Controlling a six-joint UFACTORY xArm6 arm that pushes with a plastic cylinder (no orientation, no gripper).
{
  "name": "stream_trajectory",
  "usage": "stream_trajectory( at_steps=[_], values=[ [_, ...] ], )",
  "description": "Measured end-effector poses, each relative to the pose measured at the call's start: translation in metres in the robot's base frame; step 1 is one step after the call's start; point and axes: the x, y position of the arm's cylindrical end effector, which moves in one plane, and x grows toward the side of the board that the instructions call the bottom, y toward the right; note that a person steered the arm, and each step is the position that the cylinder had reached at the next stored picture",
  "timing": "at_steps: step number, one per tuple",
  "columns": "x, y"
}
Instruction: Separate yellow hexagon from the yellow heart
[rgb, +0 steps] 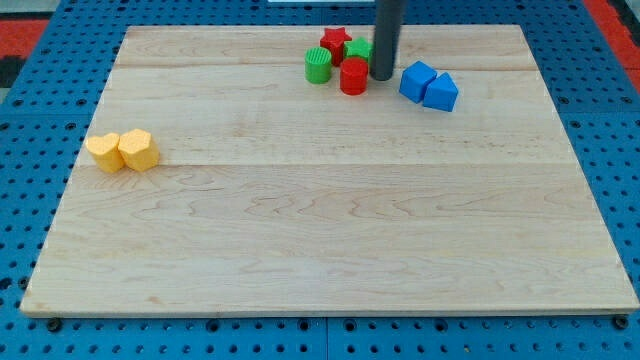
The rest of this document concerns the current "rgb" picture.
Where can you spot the red cylinder block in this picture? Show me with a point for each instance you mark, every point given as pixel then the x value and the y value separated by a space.
pixel 353 76

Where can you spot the red star block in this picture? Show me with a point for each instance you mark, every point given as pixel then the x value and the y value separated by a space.
pixel 333 40

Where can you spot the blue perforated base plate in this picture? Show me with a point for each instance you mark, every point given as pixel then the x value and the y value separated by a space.
pixel 45 115

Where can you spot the green cylinder block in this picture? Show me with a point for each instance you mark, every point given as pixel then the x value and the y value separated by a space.
pixel 318 65

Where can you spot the blue triangular prism block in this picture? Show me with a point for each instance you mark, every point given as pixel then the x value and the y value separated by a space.
pixel 441 93

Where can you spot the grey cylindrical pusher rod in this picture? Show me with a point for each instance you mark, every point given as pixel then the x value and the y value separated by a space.
pixel 388 22

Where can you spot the green star block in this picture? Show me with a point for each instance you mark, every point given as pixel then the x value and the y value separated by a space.
pixel 359 47

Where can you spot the yellow hexagon block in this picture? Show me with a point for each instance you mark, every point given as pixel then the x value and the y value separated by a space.
pixel 139 150

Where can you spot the light wooden board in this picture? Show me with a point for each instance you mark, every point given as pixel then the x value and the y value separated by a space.
pixel 277 197

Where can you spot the blue cube block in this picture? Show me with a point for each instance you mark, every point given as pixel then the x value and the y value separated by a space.
pixel 415 79

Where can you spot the yellow heart block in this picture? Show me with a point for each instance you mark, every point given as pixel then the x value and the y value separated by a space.
pixel 105 152

